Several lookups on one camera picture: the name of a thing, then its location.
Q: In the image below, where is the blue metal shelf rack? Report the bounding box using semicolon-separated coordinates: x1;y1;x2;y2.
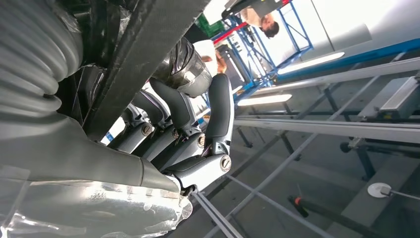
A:
211;0;314;99

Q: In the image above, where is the person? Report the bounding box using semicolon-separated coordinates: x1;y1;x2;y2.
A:
193;39;228;78
239;6;280;39

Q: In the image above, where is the green plastic crate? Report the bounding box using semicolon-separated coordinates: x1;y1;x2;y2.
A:
196;13;225;37

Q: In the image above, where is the white ceiling light strip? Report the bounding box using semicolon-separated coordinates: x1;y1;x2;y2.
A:
237;94;293;107
277;52;346;75

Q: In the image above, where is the black pole with orange band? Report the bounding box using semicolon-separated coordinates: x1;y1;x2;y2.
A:
287;195;381;238

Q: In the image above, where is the white round ceiling disc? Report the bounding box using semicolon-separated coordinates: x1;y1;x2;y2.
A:
367;182;393;199

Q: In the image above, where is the grey ceiling fixture box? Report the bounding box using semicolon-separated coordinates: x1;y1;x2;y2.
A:
357;74;420;121

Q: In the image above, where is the grey steel ceiling rail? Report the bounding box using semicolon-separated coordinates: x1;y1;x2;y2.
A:
233;118;420;144
253;57;420;96

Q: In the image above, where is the blue wall beam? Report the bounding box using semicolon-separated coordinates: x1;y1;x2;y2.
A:
275;38;420;83

